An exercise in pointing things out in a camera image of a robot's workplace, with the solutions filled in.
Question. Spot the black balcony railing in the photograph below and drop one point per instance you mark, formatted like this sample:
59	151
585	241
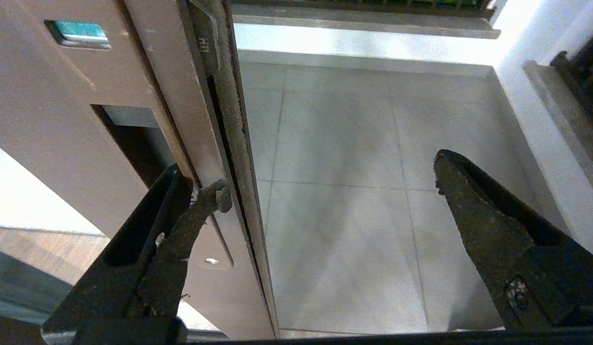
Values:
373	4

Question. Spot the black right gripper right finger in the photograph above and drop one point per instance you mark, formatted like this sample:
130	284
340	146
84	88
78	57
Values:
497	239

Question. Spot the stone window sill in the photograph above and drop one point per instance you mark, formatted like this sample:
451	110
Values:
564	120

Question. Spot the brown framed sliding glass door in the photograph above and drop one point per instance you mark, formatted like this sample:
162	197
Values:
181	96

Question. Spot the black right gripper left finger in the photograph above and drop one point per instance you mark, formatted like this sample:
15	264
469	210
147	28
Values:
133	268

